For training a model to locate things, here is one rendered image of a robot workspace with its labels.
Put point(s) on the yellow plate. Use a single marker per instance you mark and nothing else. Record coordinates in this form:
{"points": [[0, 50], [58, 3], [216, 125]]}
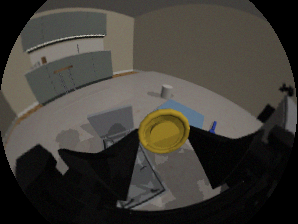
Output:
{"points": [[163, 131]]}

